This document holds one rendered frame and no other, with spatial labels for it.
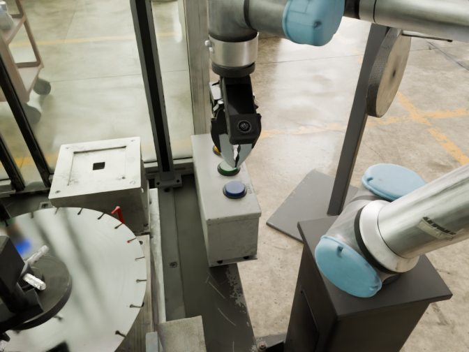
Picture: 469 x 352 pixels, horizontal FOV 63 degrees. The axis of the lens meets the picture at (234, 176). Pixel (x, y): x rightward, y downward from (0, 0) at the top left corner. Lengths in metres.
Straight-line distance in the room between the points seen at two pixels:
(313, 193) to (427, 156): 0.81
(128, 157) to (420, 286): 0.68
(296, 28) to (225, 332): 0.54
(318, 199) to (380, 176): 1.32
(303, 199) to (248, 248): 1.24
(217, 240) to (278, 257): 1.04
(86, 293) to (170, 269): 0.27
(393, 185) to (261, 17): 0.38
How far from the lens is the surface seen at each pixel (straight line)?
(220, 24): 0.58
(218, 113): 0.65
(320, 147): 2.44
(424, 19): 0.59
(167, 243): 0.89
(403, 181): 0.75
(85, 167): 0.90
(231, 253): 0.82
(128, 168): 0.86
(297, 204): 2.00
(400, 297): 0.87
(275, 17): 0.52
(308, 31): 0.51
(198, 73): 0.89
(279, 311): 1.66
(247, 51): 0.60
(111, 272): 0.62
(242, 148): 0.70
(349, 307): 0.83
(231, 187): 0.78
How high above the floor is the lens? 1.44
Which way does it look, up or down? 42 degrees down
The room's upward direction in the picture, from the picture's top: straight up
